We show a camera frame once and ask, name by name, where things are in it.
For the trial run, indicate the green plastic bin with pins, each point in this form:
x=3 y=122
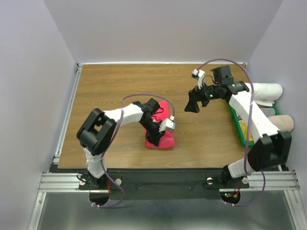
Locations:
x=236 y=117

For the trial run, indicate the pink microfiber towel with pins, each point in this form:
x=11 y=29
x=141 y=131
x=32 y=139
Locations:
x=167 y=140

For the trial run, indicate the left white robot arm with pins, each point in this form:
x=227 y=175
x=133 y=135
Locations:
x=100 y=128

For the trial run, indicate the yellow towel in bin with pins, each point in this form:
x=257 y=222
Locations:
x=244 y=128

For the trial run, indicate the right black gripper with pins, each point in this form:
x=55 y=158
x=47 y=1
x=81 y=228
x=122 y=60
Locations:
x=195 y=95

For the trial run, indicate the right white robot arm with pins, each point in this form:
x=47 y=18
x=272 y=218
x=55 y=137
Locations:
x=271 y=145

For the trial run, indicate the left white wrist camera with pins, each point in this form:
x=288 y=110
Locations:
x=167 y=125

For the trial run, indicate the beige rolled towel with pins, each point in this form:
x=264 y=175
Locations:
x=285 y=123

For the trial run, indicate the aluminium frame rail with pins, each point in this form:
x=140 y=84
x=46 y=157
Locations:
x=59 y=183

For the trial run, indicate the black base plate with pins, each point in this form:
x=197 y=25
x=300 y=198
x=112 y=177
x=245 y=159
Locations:
x=158 y=184

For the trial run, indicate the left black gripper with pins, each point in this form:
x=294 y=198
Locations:
x=154 y=137

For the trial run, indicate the white rolled towel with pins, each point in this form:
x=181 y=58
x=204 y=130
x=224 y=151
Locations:
x=267 y=91

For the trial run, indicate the grey rolled towel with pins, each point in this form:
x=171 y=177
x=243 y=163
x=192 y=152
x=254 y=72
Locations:
x=268 y=111

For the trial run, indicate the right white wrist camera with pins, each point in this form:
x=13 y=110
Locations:
x=199 y=75

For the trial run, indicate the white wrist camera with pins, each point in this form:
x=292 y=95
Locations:
x=167 y=125
x=199 y=75

